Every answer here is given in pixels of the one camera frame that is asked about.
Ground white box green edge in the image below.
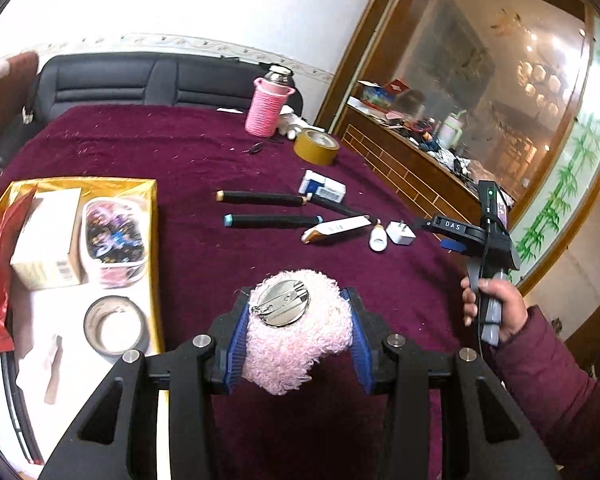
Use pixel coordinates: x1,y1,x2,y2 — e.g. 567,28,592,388
10,187,85,291

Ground black marker blue cap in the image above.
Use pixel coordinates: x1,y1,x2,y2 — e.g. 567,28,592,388
223,213,323,229

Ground black marker orange cap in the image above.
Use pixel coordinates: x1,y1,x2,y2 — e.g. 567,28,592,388
216,189,308,208

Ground long white blue box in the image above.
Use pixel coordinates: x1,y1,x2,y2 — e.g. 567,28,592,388
298,169,347,204

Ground wooden cabinet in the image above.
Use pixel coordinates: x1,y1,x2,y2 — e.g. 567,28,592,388
312,0,598,241

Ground white glove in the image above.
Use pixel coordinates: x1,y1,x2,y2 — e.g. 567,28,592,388
279,105,316,141

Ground colourful cardboard box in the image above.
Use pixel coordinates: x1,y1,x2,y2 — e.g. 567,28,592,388
357,79,411,111

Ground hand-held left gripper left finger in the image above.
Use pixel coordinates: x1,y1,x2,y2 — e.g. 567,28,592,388
37,287,255,480

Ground yellow cardboard tray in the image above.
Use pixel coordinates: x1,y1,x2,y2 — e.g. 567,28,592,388
0,176,168,480

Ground black tape roll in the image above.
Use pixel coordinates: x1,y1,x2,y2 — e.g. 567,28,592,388
82,296,151,365

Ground brown armchair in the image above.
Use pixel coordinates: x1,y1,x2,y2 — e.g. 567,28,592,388
0,51,40,151

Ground white plug charger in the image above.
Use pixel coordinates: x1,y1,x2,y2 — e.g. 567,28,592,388
386,220,415,247

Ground person's right hand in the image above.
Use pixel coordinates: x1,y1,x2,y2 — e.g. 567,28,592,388
460,277,531,345

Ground glass cabinet panel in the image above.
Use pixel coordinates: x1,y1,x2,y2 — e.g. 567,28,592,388
395,0,588,196

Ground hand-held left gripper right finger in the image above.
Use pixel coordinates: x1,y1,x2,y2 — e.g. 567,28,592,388
341,286,563,480

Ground white jug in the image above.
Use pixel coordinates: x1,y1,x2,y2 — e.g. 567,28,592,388
437,110,468,148

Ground patterned clear pink container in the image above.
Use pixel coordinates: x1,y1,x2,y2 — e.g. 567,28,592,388
80,198,150,288

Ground pink knit covered thermos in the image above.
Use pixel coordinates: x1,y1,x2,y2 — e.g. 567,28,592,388
244,64,297,137

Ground yellow tape roll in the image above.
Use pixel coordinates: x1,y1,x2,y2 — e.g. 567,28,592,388
293,128,341,166

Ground small white bottle orange cap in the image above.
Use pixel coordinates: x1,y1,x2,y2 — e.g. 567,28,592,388
369,222,388,253

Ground orange white tube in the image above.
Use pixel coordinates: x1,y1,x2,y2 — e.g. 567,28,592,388
301,215,372,245

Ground black leather sofa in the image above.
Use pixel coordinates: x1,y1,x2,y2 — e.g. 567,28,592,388
0,52,305,188

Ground pink fluffy brooch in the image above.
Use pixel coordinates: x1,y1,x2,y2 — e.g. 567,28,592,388
237,269,355,396

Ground person's right forearm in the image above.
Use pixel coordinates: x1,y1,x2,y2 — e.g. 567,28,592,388
490,305,600,480

